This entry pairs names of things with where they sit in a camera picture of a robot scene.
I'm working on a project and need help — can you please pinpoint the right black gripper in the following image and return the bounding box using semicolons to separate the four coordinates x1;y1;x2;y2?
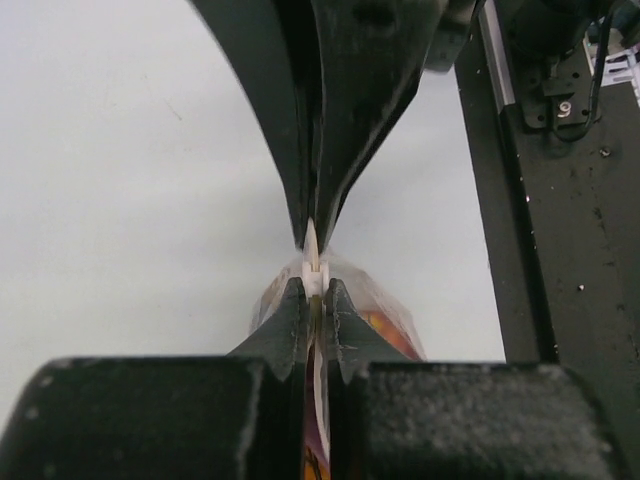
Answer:
425;1;620;143

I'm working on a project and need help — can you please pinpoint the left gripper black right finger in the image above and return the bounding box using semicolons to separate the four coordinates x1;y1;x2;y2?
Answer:
323;277;634;480

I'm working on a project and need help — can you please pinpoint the polka dot zip bag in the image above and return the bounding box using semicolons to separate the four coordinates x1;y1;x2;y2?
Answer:
250;220;426;479

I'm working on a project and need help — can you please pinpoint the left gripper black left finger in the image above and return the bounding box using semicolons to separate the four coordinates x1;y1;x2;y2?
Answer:
1;279;306;479

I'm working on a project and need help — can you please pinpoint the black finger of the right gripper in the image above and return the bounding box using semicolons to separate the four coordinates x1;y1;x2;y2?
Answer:
312;1;446;247
191;0;315;248

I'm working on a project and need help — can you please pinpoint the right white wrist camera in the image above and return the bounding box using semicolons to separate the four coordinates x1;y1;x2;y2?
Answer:
601;37;639;101

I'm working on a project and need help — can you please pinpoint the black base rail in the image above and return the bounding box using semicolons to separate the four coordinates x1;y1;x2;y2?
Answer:
455;29;639;408

